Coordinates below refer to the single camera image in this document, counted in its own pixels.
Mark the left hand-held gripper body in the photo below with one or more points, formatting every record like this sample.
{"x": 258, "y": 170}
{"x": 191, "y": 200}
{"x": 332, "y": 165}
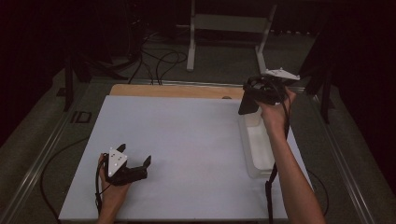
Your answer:
{"x": 116, "y": 163}

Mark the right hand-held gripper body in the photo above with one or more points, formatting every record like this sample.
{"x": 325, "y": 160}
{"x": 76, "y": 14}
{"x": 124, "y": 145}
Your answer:
{"x": 274, "y": 90}

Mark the black phone case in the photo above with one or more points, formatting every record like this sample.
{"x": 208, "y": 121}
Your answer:
{"x": 247, "y": 107}

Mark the white plastic bin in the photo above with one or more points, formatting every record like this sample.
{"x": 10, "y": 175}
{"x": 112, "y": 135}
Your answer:
{"x": 261, "y": 149}

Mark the person's right hand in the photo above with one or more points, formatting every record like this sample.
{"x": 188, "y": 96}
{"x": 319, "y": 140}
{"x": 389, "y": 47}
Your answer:
{"x": 275, "y": 118}

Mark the person's left hand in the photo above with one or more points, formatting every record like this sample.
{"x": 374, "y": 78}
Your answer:
{"x": 113, "y": 193}

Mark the white table mat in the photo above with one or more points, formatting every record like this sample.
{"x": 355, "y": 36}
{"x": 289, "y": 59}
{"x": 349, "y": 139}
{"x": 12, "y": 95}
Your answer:
{"x": 193, "y": 140}

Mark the black tripod stand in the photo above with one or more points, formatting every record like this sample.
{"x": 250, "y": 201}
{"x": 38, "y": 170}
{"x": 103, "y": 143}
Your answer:
{"x": 68, "y": 84}
{"x": 325, "y": 93}

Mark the grey metal stand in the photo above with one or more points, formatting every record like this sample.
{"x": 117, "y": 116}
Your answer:
{"x": 230, "y": 23}

